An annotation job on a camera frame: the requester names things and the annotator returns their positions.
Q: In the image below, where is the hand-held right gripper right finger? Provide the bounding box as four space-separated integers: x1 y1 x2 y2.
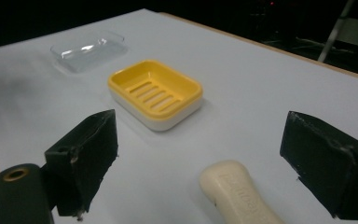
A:
279 110 358 221

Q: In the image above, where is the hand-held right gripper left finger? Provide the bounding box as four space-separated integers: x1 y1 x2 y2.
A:
44 108 119 218

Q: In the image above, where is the yellow and white soap dish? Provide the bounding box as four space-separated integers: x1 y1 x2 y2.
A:
107 59 204 133

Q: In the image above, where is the cream soap bar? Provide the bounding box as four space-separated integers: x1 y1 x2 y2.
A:
198 160 287 224

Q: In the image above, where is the clear plastic soap dish lid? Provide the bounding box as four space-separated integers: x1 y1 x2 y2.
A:
49 30 129 75

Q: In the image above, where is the grey metal stand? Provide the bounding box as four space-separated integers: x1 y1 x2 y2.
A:
317 0 358 63

